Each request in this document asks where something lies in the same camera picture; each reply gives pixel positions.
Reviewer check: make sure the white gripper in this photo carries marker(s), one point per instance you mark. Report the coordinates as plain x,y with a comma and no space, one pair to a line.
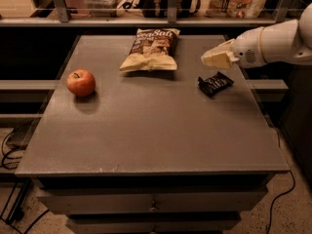
248,51

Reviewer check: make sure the black rxbar chocolate wrapper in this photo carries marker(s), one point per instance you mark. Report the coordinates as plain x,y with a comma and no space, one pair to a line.
214,84

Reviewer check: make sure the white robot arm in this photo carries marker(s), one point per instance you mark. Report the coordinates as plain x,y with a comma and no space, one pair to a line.
289,41

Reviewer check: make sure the brown sea salt chip bag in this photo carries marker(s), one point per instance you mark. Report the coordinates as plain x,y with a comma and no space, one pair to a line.
153,49

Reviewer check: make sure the grey drawer cabinet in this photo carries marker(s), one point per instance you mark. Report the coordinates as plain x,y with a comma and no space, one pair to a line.
149,152

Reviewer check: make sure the red apple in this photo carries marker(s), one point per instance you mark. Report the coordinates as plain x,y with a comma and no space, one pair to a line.
81,82

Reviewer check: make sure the upper grey drawer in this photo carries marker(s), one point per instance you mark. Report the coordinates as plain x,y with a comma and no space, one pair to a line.
100,201

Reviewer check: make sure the grey drawer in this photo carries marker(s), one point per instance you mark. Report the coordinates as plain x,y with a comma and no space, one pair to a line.
153,223
100,201

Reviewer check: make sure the lower grey drawer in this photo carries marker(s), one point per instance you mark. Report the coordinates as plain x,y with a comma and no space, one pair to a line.
153,223

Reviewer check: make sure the grey metal shelf rail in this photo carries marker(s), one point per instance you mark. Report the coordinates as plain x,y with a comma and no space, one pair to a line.
22,13

